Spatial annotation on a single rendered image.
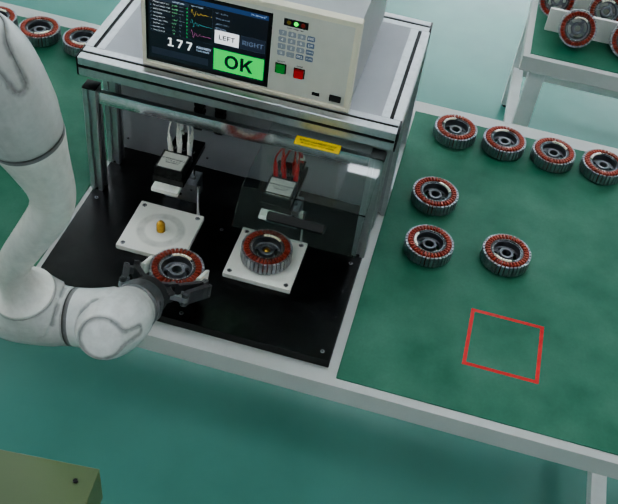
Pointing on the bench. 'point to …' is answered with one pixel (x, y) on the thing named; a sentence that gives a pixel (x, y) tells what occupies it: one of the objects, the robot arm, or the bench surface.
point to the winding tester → (301, 48)
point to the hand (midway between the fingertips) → (176, 271)
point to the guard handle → (296, 222)
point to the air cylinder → (190, 188)
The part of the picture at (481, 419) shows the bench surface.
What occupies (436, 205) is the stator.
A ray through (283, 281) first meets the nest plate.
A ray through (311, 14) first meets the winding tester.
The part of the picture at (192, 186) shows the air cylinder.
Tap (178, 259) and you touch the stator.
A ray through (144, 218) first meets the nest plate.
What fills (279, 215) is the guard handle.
